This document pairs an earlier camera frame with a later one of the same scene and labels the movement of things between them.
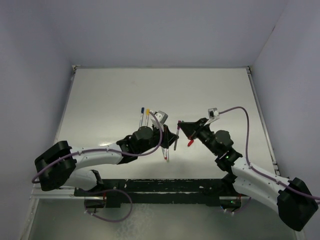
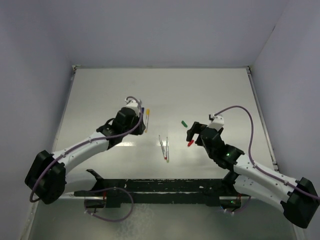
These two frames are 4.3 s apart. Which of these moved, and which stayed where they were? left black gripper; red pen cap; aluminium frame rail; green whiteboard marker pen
Moved: left black gripper
Stayed: aluminium frame rail; green whiteboard marker pen; red pen cap
